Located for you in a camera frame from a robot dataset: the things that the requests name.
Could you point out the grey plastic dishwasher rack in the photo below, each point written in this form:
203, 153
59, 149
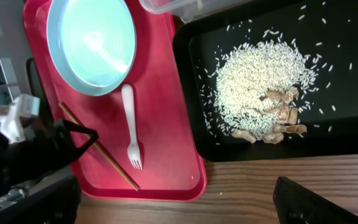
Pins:
14, 52

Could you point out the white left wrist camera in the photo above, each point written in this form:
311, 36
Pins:
24, 108

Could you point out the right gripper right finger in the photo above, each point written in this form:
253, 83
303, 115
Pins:
296, 204

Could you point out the white plastic fork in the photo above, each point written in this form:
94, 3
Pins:
133, 149

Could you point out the red plastic serving tray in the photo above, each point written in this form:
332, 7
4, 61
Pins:
172, 169

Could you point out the rice and peanut shells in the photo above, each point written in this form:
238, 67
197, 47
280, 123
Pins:
267, 78

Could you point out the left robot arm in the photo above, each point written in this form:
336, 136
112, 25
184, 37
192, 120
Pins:
46, 151

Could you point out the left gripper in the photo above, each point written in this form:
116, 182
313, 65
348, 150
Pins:
31, 159

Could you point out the wooden chopstick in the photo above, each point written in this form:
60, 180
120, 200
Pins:
100, 147

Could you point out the clear plastic waste bin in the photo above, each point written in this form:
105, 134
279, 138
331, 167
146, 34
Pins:
189, 10

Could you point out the black food waste tray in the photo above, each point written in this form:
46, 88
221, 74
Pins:
344, 137

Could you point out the light blue round plate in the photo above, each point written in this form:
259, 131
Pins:
92, 43

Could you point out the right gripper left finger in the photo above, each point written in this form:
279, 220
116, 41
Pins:
57, 203

